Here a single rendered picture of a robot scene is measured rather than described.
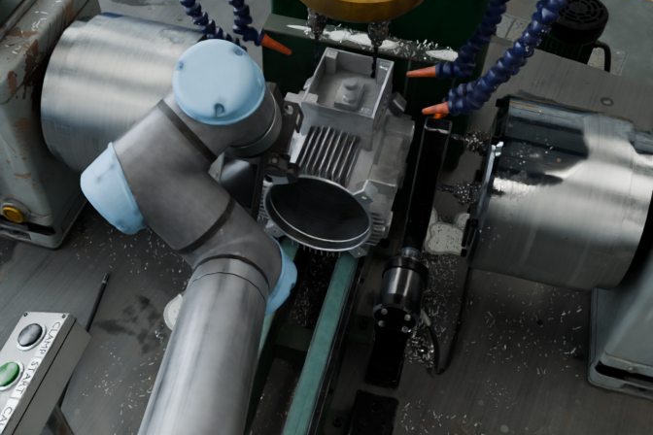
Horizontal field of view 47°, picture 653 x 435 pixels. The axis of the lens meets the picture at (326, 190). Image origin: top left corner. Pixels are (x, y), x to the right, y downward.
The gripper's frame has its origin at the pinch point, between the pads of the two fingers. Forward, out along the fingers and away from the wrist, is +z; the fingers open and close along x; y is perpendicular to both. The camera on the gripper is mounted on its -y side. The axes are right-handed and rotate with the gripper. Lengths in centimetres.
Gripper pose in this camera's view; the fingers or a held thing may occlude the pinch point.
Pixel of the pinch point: (273, 180)
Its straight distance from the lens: 99.9
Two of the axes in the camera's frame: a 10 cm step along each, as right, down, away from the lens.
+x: -9.7, -2.2, 1.4
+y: 2.4, -9.6, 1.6
